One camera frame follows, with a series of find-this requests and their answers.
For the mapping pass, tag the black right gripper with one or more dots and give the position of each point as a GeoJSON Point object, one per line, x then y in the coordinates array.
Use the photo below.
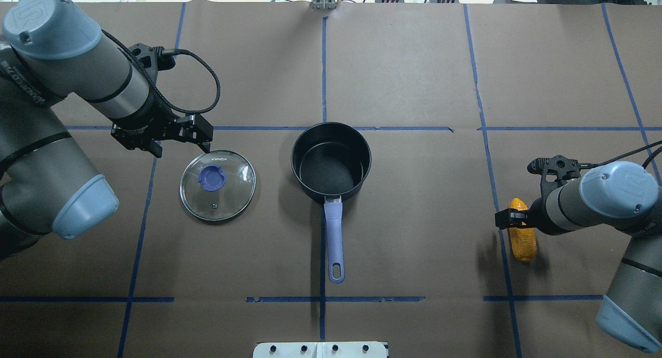
{"type": "Point", "coordinates": [536, 213]}

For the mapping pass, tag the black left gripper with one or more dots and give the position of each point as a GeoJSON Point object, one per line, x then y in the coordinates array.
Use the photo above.
{"type": "Point", "coordinates": [148, 121]}

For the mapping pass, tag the yellow corn cob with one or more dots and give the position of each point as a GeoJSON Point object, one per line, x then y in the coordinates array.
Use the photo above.
{"type": "Point", "coordinates": [523, 244]}

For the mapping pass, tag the glass pot lid blue knob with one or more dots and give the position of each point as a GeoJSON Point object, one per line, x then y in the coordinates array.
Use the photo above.
{"type": "Point", "coordinates": [217, 186]}

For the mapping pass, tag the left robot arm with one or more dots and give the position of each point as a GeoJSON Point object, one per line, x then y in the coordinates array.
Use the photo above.
{"type": "Point", "coordinates": [50, 49]}

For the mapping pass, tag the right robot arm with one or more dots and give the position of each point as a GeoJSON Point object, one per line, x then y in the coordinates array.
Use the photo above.
{"type": "Point", "coordinates": [621, 195]}

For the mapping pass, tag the dark blue saucepan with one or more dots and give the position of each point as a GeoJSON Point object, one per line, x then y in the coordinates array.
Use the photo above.
{"type": "Point", "coordinates": [331, 161]}

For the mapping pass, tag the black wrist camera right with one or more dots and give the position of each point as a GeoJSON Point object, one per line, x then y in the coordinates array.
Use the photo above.
{"type": "Point", "coordinates": [555, 172]}

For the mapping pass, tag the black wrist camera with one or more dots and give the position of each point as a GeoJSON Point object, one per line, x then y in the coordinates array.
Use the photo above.
{"type": "Point", "coordinates": [555, 172]}
{"type": "Point", "coordinates": [153, 59]}

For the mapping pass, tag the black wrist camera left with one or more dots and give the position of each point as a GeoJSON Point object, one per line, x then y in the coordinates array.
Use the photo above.
{"type": "Point", "coordinates": [153, 59]}

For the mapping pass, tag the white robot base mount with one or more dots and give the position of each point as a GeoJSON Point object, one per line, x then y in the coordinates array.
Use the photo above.
{"type": "Point", "coordinates": [322, 349]}

